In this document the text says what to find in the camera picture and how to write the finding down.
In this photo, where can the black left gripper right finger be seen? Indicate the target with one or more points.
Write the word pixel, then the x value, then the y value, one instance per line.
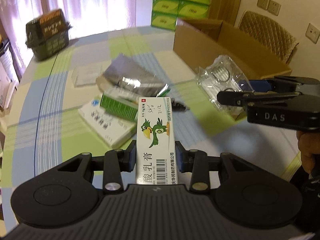
pixel 200 164

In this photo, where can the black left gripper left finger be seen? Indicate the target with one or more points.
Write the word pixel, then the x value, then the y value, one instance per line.
pixel 112 164

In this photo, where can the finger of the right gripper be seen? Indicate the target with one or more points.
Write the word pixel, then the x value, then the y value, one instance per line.
pixel 241 99
pixel 268 85

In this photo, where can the clear plastic blister pack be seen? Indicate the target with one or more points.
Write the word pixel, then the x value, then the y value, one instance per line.
pixel 224 75

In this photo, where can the white medicine box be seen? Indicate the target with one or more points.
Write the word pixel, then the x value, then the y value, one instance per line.
pixel 113 130

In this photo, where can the white parrot ointment box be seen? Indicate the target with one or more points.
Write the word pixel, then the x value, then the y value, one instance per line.
pixel 155 143

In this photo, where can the green medicine box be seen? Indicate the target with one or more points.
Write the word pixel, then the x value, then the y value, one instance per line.
pixel 120 107

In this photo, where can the silver foil pouch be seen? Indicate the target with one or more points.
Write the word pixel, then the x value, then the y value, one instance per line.
pixel 126 73

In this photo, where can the clear plastic lid box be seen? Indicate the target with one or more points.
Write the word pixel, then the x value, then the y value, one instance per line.
pixel 86 75

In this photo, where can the person's hand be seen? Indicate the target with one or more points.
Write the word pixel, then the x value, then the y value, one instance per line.
pixel 308 145

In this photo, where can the quilted brown chair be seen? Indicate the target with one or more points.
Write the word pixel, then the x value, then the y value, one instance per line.
pixel 270 34

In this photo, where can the brown cardboard box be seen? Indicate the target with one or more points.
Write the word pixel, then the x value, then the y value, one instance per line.
pixel 198 42

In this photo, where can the checkered tablecloth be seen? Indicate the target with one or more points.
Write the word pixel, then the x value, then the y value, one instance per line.
pixel 45 127

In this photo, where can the green tissue box stack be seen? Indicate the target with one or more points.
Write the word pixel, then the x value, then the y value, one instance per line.
pixel 165 13

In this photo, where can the dark green lidded basket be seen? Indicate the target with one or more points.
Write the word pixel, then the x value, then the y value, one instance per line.
pixel 47 34

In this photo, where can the purple curtain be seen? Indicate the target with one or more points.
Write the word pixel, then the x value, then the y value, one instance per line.
pixel 87 17

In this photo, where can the single wall socket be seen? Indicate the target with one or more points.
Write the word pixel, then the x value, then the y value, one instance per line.
pixel 312 33

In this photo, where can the double wall socket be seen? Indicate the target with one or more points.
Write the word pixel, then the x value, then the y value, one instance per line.
pixel 270 6

